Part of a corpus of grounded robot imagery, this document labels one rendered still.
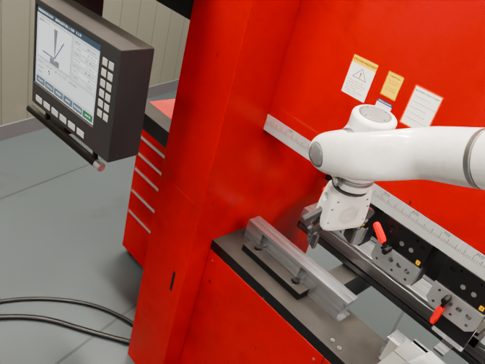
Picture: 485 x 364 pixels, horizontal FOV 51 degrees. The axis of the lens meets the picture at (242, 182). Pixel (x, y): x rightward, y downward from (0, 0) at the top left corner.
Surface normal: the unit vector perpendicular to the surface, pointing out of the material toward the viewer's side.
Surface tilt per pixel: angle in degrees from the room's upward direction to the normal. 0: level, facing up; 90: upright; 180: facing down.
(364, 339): 0
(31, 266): 0
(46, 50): 90
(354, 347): 0
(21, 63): 90
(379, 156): 76
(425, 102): 90
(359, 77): 90
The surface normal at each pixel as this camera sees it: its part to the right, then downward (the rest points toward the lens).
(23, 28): 0.81, 0.46
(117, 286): 0.24, -0.83
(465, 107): -0.72, 0.20
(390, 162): -0.26, 0.26
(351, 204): 0.30, 0.59
